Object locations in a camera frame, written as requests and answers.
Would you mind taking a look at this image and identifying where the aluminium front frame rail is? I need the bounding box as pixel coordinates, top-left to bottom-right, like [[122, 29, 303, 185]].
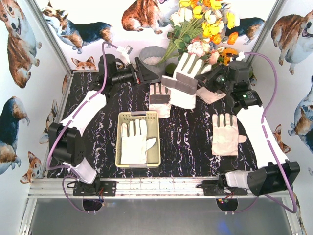
[[27, 176, 293, 199]]

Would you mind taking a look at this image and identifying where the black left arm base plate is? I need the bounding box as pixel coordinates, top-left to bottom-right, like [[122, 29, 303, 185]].
[[73, 181, 116, 196]]

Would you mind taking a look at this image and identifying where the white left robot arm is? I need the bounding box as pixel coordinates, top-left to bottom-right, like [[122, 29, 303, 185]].
[[47, 54, 161, 184]]

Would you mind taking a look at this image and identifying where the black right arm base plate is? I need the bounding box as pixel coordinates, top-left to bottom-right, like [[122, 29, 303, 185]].
[[196, 180, 248, 196]]

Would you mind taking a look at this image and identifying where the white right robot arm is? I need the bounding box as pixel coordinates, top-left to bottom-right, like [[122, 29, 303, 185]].
[[195, 61, 300, 196]]

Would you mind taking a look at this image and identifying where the white grey work glove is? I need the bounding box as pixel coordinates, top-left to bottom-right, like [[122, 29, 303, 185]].
[[121, 119, 157, 165]]

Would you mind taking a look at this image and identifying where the pale green storage basket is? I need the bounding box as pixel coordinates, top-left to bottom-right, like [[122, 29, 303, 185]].
[[115, 111, 161, 169]]

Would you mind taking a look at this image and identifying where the grey metal bucket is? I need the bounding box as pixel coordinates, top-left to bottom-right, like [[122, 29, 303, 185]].
[[139, 46, 166, 76]]

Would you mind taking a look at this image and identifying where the artificial flower bouquet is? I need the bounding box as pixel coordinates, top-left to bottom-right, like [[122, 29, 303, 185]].
[[157, 0, 244, 76]]

